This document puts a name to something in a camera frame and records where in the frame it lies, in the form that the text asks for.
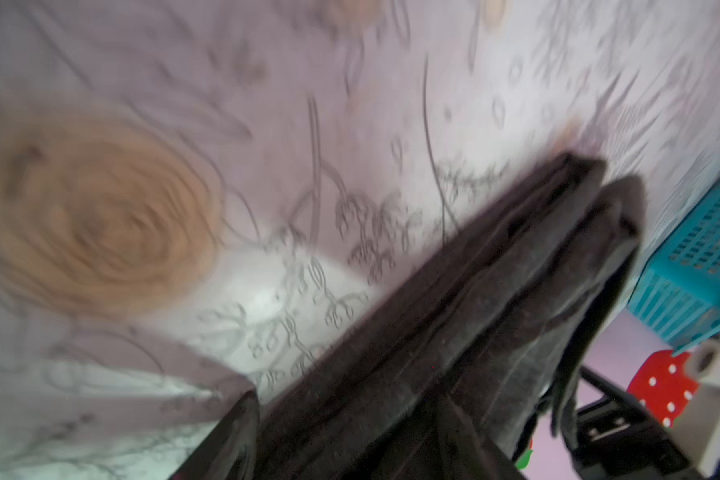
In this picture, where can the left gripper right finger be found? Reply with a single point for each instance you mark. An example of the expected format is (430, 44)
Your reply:
(463, 454)

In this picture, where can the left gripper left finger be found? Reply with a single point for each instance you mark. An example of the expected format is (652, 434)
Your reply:
(229, 450)

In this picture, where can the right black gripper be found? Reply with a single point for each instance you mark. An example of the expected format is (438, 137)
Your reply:
(619, 439)

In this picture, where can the dark grey pinstripe shirt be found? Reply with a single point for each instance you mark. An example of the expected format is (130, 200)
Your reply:
(499, 320)

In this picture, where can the teal plastic basket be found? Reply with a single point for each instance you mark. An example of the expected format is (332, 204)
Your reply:
(678, 292)

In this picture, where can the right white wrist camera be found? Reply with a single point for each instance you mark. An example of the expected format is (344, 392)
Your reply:
(697, 430)

